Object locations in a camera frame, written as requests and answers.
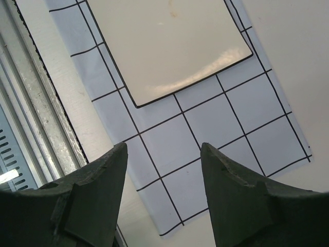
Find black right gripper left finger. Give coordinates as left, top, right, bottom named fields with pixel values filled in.
left=1, top=143, right=128, bottom=246

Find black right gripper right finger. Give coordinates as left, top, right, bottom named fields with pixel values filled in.
left=200, top=143, right=328, bottom=246

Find light blue checked placemat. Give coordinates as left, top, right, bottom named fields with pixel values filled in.
left=47, top=1, right=312, bottom=238

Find white square plate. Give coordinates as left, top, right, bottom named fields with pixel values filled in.
left=88, top=1, right=253, bottom=108

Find blue slotted cable duct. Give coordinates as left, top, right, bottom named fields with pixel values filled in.
left=1, top=110, right=37, bottom=192

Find aluminium front rail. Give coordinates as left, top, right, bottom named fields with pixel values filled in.
left=1, top=1, right=87, bottom=189

